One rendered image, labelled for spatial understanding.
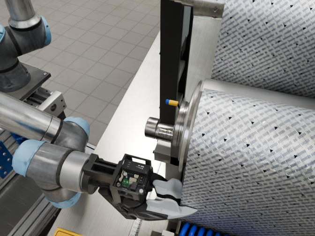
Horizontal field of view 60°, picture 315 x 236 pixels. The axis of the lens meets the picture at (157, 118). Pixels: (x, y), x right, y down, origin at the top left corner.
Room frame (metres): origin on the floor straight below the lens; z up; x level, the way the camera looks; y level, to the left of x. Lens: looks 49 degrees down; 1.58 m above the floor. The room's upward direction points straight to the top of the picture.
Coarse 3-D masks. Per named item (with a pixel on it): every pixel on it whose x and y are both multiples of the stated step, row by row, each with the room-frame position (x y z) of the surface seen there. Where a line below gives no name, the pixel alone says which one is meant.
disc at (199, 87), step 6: (198, 84) 0.29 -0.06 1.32; (198, 90) 0.28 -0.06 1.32; (198, 96) 0.28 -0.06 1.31; (192, 102) 0.26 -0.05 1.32; (192, 108) 0.25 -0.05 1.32; (192, 114) 0.24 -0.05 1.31; (186, 126) 0.23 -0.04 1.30; (186, 132) 0.22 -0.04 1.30; (186, 138) 0.22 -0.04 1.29; (186, 144) 0.21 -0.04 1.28; (180, 156) 0.21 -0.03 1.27; (180, 162) 0.20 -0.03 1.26; (180, 168) 0.20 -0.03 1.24
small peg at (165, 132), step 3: (159, 129) 0.28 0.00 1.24; (162, 129) 0.28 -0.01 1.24; (165, 129) 0.28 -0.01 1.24; (159, 132) 0.27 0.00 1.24; (162, 132) 0.27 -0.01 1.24; (165, 132) 0.27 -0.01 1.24; (168, 132) 0.27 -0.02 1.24; (171, 132) 0.27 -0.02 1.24; (159, 135) 0.27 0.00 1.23; (162, 135) 0.27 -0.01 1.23; (165, 135) 0.27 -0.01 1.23; (168, 135) 0.27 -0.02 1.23; (171, 135) 0.27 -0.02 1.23
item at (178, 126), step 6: (186, 102) 0.29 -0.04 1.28; (180, 108) 0.28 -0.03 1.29; (186, 108) 0.28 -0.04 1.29; (180, 114) 0.27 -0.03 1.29; (186, 114) 0.27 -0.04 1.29; (180, 120) 0.26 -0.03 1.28; (174, 126) 0.25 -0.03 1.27; (180, 126) 0.25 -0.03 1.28; (174, 132) 0.25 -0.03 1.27; (180, 132) 0.25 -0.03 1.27; (174, 138) 0.24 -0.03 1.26; (180, 138) 0.24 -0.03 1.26; (174, 144) 0.24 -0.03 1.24
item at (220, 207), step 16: (192, 192) 0.21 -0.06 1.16; (208, 192) 0.20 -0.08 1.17; (224, 192) 0.19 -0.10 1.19; (240, 192) 0.19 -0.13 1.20; (208, 208) 0.20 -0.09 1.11; (224, 208) 0.19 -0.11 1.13; (240, 208) 0.18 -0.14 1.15; (256, 208) 0.18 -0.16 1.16; (272, 208) 0.17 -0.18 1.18; (288, 208) 0.16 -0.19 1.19; (304, 208) 0.16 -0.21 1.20; (208, 224) 0.19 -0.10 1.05; (224, 224) 0.19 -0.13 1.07; (240, 224) 0.18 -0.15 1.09; (256, 224) 0.17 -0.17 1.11; (272, 224) 0.17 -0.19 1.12; (288, 224) 0.16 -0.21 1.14; (304, 224) 0.15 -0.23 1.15
